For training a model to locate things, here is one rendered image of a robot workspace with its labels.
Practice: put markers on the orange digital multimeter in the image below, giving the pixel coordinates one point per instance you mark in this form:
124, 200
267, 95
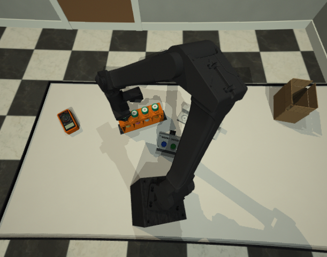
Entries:
68, 121

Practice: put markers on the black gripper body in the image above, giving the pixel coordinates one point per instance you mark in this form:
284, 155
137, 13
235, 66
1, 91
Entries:
117, 112

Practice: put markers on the grey key housing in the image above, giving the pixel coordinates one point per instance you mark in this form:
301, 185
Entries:
168, 143

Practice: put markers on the brown cardboard box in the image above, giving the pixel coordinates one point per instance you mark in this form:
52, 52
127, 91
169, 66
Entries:
293, 102

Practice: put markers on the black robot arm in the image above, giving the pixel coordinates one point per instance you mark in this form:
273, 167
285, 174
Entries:
213, 94

